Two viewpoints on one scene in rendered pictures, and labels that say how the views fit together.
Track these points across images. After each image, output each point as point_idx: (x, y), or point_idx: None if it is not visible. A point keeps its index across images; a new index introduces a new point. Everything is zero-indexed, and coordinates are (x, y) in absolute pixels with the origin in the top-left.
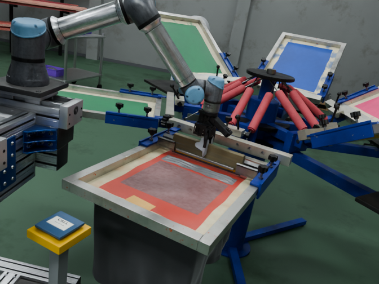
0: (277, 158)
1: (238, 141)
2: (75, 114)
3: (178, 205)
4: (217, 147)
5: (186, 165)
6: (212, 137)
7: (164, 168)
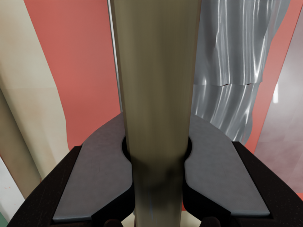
0: None
1: None
2: None
3: None
4: (189, 48)
5: (237, 127)
6: (86, 206)
7: (299, 161)
